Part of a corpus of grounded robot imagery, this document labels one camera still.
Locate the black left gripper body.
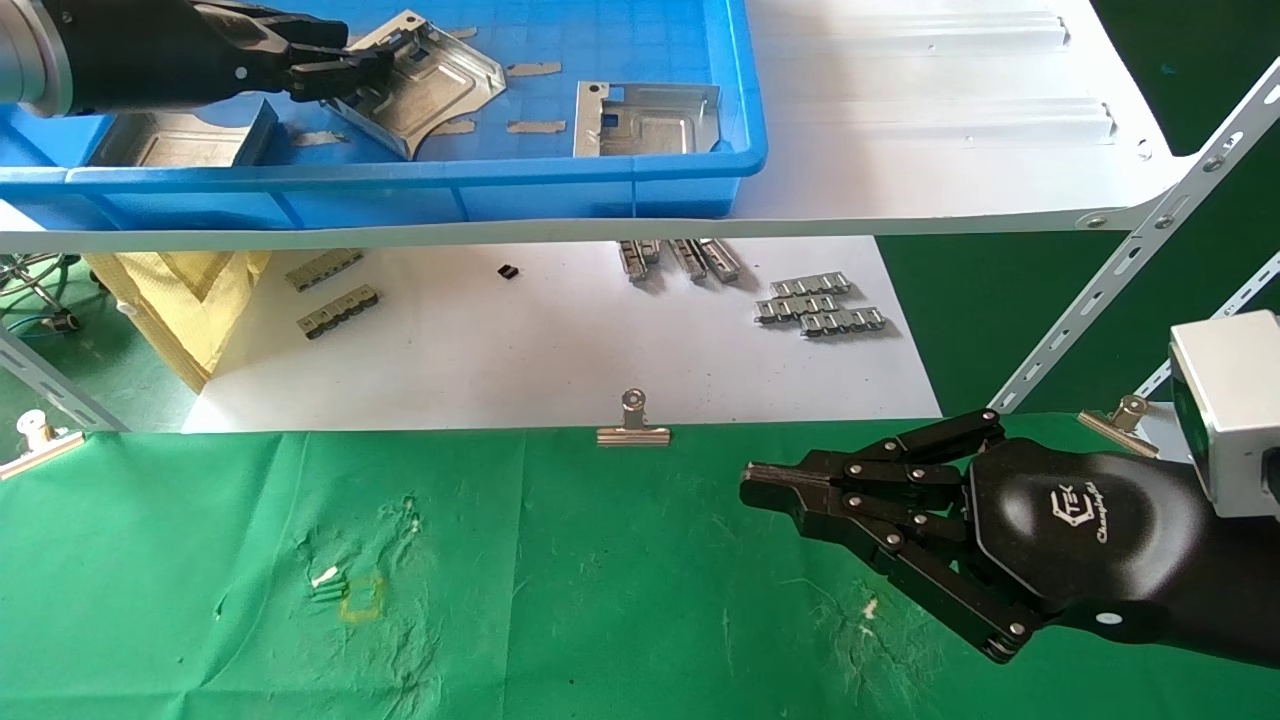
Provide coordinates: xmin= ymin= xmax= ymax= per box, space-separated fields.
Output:
xmin=45 ymin=0 xmax=293 ymax=114

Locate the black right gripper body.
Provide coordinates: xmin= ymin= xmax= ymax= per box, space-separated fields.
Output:
xmin=965 ymin=438 xmax=1280 ymax=671

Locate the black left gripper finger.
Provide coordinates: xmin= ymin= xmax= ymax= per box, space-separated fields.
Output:
xmin=198 ymin=0 xmax=353 ymax=48
xmin=235 ymin=46 xmax=397 ymax=103

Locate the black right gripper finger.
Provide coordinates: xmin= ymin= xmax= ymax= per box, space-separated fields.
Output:
xmin=743 ymin=407 xmax=1008 ymax=508
xmin=740 ymin=485 xmax=1053 ymax=665

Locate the stamped sheet metal part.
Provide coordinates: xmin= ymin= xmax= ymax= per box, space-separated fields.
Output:
xmin=88 ymin=98 xmax=280 ymax=169
xmin=573 ymin=80 xmax=723 ymax=159
xmin=322 ymin=10 xmax=507 ymax=162

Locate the silver binder clip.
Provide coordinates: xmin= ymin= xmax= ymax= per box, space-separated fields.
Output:
xmin=1077 ymin=394 xmax=1162 ymax=460
xmin=0 ymin=409 xmax=87 ymax=482
xmin=596 ymin=388 xmax=672 ymax=448

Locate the blue plastic bin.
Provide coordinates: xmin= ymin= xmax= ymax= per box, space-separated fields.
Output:
xmin=0 ymin=0 xmax=769 ymax=232

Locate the silver linked clip strip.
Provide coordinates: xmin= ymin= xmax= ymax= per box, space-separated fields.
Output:
xmin=797 ymin=306 xmax=889 ymax=339
xmin=769 ymin=271 xmax=854 ymax=299
xmin=754 ymin=293 xmax=842 ymax=326

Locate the olive connector strip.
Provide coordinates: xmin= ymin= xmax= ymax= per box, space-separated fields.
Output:
xmin=297 ymin=284 xmax=382 ymax=342
xmin=284 ymin=247 xmax=365 ymax=294

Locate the yellow fabric sheet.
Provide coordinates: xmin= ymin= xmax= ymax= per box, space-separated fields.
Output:
xmin=84 ymin=250 xmax=273 ymax=393

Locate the green table cloth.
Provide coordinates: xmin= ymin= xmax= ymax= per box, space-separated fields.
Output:
xmin=0 ymin=412 xmax=1280 ymax=720

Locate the white ribbed shelf board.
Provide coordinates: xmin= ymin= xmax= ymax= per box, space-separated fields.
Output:
xmin=0 ymin=0 xmax=1201 ymax=254

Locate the white flat shelf board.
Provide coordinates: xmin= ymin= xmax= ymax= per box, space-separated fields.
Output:
xmin=180 ymin=236 xmax=943 ymax=434

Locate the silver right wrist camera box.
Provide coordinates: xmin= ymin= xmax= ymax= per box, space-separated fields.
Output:
xmin=1168 ymin=310 xmax=1280 ymax=518

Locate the grey cable bundle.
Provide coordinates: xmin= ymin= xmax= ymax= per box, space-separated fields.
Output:
xmin=0 ymin=254 xmax=83 ymax=337

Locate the perforated white shelf post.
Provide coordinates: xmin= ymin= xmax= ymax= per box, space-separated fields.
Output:
xmin=1135 ymin=250 xmax=1280 ymax=401
xmin=988 ymin=58 xmax=1280 ymax=416
xmin=0 ymin=325 xmax=131 ymax=434

